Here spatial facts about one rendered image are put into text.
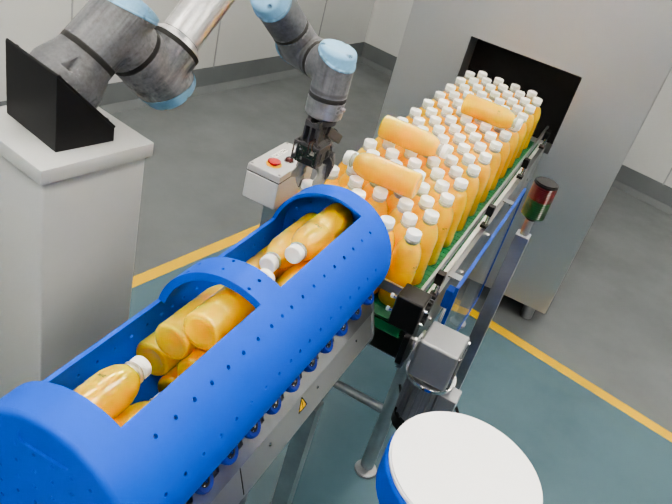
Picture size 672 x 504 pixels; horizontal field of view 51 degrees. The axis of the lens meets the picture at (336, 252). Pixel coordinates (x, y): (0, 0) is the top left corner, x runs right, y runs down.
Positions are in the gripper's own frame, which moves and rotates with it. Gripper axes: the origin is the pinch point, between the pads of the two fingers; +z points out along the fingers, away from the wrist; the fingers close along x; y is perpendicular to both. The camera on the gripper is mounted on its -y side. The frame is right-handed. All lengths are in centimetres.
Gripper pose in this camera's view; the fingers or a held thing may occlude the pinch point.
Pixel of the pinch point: (308, 185)
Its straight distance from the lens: 180.5
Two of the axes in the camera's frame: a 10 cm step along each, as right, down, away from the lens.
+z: -2.4, 8.1, 5.4
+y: -4.4, 4.0, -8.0
